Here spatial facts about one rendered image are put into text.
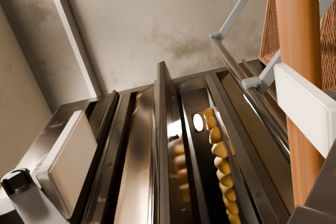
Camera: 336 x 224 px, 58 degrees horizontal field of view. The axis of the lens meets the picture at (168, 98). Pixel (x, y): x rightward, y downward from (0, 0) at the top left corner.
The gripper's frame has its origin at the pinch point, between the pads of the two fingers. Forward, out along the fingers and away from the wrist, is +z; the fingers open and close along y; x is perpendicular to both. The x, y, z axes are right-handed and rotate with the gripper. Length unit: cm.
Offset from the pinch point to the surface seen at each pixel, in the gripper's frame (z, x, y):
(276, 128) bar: 23.5, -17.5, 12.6
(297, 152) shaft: 5.1, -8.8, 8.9
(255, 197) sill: 49, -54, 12
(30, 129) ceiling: 289, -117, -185
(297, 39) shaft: 4.8, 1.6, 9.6
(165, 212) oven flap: 35, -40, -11
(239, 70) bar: 51, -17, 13
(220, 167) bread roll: 100, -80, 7
